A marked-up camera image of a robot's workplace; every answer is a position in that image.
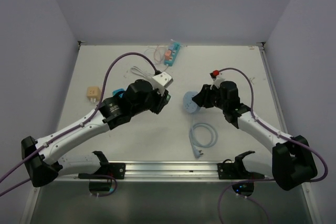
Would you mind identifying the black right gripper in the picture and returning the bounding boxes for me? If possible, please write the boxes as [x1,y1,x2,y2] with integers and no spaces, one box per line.
[192,84,227,110]

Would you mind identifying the light blue round socket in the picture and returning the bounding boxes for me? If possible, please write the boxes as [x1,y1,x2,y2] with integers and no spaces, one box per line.
[183,91,201,114]

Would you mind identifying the blue square plug adapter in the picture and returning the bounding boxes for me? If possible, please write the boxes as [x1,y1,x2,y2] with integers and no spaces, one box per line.
[112,88,125,98]

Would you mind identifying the beige cube socket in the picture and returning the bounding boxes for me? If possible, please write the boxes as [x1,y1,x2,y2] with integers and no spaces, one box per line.
[86,86,101,103]

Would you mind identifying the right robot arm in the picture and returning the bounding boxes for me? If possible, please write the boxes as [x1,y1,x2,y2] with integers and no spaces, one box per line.
[192,81,318,190]

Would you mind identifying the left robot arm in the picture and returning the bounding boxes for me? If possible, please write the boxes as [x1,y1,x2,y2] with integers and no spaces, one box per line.
[21,74,173,187]

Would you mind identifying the orange plug on strip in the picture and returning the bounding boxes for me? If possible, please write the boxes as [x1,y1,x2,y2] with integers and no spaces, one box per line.
[164,50,172,61]

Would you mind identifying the teal power strip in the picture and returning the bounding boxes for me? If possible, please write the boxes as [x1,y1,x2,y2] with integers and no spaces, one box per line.
[164,41,181,67]

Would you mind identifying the white coiled cable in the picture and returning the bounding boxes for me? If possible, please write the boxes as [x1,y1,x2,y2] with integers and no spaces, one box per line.
[130,66,169,78]

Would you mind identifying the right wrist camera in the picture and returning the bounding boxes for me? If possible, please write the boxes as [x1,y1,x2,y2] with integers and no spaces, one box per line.
[209,70,225,89]

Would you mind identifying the aluminium rail frame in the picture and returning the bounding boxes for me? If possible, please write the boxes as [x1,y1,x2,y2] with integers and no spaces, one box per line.
[19,40,322,224]

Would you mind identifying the thin pink white cable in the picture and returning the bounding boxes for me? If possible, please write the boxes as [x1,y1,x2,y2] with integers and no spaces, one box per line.
[143,45,169,66]

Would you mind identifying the light blue coiled cable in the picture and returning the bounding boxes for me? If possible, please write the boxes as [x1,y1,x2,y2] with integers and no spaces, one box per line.
[188,122,218,159]

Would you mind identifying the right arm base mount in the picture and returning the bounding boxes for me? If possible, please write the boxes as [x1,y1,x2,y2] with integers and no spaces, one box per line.
[217,163,265,180]

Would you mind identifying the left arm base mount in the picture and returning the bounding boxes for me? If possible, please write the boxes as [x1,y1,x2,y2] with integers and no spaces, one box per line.
[78,163,126,179]

